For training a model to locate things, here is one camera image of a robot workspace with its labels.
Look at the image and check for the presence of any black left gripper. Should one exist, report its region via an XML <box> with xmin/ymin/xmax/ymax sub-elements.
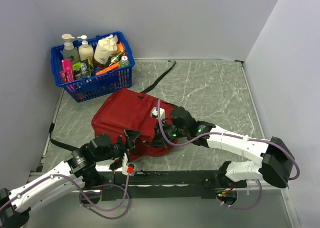
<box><xmin>95</xmin><ymin>128</ymin><xmax>140</xmax><ymax>163</ymax></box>

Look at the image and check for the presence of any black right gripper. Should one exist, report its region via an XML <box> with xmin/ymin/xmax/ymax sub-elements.
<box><xmin>150</xmin><ymin>119</ymin><xmax>189</xmax><ymax>148</ymax></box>

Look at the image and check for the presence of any red backpack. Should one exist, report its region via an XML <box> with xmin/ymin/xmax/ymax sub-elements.
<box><xmin>91</xmin><ymin>69</ymin><xmax>178</xmax><ymax>161</ymax></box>

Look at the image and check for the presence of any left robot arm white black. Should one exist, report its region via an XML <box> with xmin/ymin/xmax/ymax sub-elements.
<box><xmin>0</xmin><ymin>129</ymin><xmax>140</xmax><ymax>227</ymax></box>

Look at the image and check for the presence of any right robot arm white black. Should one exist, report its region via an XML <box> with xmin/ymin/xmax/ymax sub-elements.
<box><xmin>150</xmin><ymin>107</ymin><xmax>297</xmax><ymax>188</ymax></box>

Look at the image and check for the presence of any beige cloth bag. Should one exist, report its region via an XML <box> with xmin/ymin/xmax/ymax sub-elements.
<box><xmin>93</xmin><ymin>35</ymin><xmax>118</xmax><ymax>65</ymax></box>

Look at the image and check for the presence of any dark green box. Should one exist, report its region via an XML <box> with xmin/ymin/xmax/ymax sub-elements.
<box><xmin>72</xmin><ymin>59</ymin><xmax>95</xmax><ymax>80</ymax></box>

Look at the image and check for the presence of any blue plastic basket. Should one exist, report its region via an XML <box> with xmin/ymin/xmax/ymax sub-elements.
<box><xmin>50</xmin><ymin>31</ymin><xmax>136</xmax><ymax>103</ymax></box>

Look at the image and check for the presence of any green glass bottle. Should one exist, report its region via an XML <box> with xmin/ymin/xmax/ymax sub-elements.
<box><xmin>110</xmin><ymin>49</ymin><xmax>126</xmax><ymax>64</ymax></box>

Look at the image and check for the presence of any pink box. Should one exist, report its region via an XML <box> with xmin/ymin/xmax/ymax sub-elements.
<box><xmin>60</xmin><ymin>59</ymin><xmax>74</xmax><ymax>83</ymax></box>

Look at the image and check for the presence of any cream pump bottle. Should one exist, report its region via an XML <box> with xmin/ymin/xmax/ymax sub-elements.
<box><xmin>77</xmin><ymin>35</ymin><xmax>94</xmax><ymax>61</ymax></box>

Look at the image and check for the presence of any grey-green pump bottle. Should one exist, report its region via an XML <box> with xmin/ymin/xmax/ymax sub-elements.
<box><xmin>61</xmin><ymin>34</ymin><xmax>80</xmax><ymax>65</ymax></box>

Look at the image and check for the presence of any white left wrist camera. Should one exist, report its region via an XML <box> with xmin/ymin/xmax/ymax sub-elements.
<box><xmin>122</xmin><ymin>153</ymin><xmax>135</xmax><ymax>176</ymax></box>

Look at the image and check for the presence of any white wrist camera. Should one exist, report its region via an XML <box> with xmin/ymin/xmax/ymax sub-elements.
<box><xmin>150</xmin><ymin>107</ymin><xmax>166</xmax><ymax>119</ymax></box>
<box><xmin>122</xmin><ymin>153</ymin><xmax>135</xmax><ymax>176</ymax></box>

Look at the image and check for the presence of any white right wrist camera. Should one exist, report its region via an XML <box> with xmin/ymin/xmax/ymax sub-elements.
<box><xmin>150</xmin><ymin>107</ymin><xmax>166</xmax><ymax>119</ymax></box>

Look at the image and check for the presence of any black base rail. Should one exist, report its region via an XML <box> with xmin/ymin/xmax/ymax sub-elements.
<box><xmin>84</xmin><ymin>170</ymin><xmax>247</xmax><ymax>201</ymax></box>

